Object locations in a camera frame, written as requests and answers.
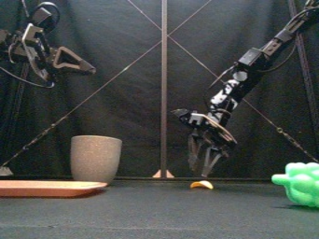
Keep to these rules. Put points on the yellow toy chip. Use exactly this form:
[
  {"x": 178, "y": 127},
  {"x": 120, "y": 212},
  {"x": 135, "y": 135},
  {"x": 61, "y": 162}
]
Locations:
[{"x": 202, "y": 185}]

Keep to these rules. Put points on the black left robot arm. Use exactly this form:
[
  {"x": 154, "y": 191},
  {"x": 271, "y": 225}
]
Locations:
[{"x": 47, "y": 15}]

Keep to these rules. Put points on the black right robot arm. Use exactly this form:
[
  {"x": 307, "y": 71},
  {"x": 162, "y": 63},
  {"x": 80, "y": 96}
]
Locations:
[{"x": 252, "y": 70}]

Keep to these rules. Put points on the grey speckled cup bowl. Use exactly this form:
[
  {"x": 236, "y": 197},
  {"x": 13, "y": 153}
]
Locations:
[{"x": 95, "y": 158}]

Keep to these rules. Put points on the green knobbly toy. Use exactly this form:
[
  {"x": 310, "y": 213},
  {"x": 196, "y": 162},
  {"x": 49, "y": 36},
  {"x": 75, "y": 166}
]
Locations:
[{"x": 300, "y": 188}]

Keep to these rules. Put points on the pink flat tray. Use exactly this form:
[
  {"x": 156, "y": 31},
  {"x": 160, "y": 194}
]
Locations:
[{"x": 49, "y": 188}]

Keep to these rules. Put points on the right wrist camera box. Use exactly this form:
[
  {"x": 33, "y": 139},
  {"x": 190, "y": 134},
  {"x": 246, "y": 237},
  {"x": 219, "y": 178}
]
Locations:
[{"x": 186, "y": 115}]

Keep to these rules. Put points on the post foot bracket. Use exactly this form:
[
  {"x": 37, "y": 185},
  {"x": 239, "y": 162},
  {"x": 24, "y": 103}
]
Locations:
[{"x": 163, "y": 175}]

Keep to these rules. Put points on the vertical metal frame post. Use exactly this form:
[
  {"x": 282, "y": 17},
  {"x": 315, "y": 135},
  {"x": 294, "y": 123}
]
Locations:
[{"x": 164, "y": 93}]

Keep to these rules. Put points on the dark slanted frame pole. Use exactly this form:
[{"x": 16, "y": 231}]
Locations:
[{"x": 304, "y": 77}]

